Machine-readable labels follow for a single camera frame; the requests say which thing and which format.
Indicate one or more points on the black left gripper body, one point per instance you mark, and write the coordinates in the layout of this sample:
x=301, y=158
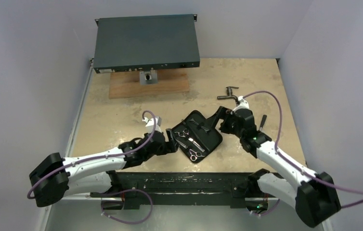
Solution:
x=166, y=147

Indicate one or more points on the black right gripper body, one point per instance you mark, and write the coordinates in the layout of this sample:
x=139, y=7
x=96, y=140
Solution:
x=225, y=119

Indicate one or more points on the black zippered tool case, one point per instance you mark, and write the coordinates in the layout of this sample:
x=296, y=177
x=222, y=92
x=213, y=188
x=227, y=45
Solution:
x=208, y=141

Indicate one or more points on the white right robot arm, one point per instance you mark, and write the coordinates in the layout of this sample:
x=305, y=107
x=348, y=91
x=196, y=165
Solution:
x=303, y=189

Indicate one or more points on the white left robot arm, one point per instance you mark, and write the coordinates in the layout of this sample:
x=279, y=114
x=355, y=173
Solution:
x=57, y=177

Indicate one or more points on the dark metal pipe fitting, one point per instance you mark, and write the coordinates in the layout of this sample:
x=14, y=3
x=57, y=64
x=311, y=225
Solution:
x=229, y=94

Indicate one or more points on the wooden board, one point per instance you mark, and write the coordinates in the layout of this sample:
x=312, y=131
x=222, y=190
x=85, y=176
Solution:
x=127, y=84

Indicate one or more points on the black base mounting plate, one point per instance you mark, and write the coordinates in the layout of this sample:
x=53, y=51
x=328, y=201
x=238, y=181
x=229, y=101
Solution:
x=235, y=190

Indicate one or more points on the dark green rack device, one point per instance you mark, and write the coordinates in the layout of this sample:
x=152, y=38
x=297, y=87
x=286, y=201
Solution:
x=144, y=43

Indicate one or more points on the grey metal bracket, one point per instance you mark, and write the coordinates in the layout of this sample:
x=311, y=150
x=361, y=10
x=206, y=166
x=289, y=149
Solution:
x=148, y=77

